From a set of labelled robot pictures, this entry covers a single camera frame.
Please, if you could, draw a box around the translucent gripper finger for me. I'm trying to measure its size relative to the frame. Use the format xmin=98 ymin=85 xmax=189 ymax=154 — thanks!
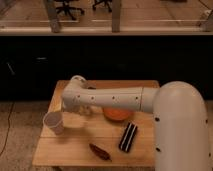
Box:
xmin=80 ymin=106 xmax=92 ymax=115

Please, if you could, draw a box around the black office chair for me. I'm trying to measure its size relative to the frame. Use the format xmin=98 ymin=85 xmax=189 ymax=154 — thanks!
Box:
xmin=92 ymin=0 xmax=113 ymax=13
xmin=54 ymin=0 xmax=85 ymax=20

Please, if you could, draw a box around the wooden table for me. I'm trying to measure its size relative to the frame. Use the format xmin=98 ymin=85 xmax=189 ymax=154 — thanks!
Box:
xmin=32 ymin=79 xmax=160 ymax=168

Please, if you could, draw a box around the right black office chair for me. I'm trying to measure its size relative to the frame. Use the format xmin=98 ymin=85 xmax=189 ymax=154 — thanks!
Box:
xmin=92 ymin=0 xmax=113 ymax=13

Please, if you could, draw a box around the left black office chair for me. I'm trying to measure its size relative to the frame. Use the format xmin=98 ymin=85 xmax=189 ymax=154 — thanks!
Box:
xmin=54 ymin=0 xmax=85 ymax=20

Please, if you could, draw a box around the black floor cable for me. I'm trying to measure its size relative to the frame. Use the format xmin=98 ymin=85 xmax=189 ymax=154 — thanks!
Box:
xmin=0 ymin=99 xmax=16 ymax=158

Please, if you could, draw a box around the dark brown oblong object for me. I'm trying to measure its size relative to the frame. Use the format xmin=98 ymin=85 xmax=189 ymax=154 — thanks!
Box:
xmin=89 ymin=143 xmax=111 ymax=160

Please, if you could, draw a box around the white ceramic cup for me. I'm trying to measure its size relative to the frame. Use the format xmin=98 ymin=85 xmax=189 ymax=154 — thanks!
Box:
xmin=43 ymin=111 xmax=64 ymax=135

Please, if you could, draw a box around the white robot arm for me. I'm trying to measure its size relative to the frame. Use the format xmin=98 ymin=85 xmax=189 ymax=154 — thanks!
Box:
xmin=61 ymin=75 xmax=212 ymax=171

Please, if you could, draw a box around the orange bowl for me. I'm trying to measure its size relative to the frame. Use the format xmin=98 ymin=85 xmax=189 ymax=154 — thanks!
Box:
xmin=103 ymin=108 xmax=134 ymax=122

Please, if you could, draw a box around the black white striped block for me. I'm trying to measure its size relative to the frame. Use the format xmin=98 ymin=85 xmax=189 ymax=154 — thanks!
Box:
xmin=119 ymin=123 xmax=138 ymax=153

